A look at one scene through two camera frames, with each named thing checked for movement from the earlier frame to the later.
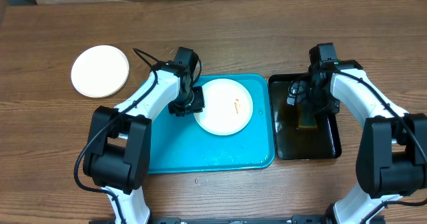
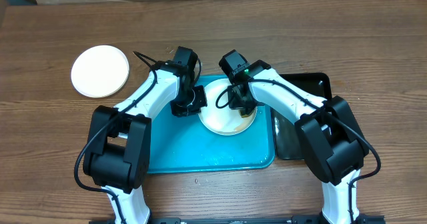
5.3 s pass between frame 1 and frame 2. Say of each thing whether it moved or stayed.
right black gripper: moved
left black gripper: stayed
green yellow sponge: moved
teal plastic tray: stayed
